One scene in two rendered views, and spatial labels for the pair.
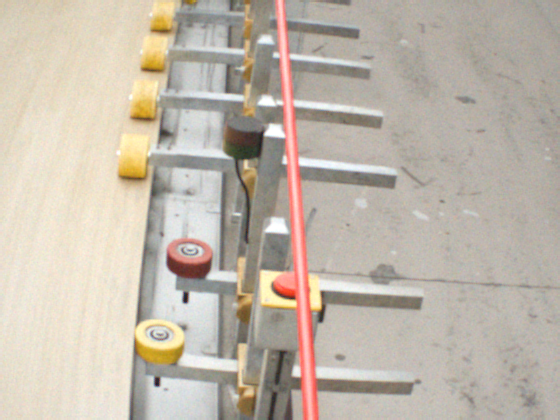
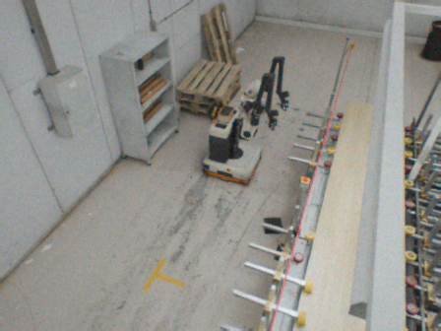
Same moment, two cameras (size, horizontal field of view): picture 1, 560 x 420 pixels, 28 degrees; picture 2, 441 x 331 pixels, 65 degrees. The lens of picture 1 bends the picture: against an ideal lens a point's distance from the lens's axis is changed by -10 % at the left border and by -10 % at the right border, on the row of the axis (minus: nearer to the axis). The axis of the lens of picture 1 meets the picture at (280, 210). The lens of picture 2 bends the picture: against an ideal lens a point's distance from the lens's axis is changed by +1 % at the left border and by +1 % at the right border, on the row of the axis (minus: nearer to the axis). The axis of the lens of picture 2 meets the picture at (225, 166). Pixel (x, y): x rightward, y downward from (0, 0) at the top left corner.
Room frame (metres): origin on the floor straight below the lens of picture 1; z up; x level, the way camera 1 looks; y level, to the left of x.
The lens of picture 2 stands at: (3.42, 0.30, 3.26)
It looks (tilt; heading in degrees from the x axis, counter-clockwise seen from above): 41 degrees down; 206
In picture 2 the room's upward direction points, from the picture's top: 1 degrees clockwise
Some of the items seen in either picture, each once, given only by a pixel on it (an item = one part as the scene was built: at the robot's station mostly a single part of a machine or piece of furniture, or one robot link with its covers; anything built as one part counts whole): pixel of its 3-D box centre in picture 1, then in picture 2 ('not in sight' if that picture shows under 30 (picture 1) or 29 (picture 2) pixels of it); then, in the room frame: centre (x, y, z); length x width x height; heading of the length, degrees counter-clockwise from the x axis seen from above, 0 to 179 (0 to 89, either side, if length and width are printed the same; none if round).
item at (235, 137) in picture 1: (243, 130); not in sight; (1.69, 0.07, 1.16); 0.06 x 0.06 x 0.02
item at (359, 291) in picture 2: not in sight; (387, 101); (1.65, 0.35, 2.34); 2.40 x 0.12 x 0.08; 6
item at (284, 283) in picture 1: (290, 286); not in sight; (1.18, -0.03, 1.22); 0.04 x 0.04 x 0.02
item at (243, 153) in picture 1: (242, 144); not in sight; (1.69, 0.07, 1.14); 0.06 x 0.06 x 0.02
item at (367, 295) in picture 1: (301, 291); (274, 252); (1.74, -0.06, 0.84); 0.43 x 0.03 x 0.04; 96
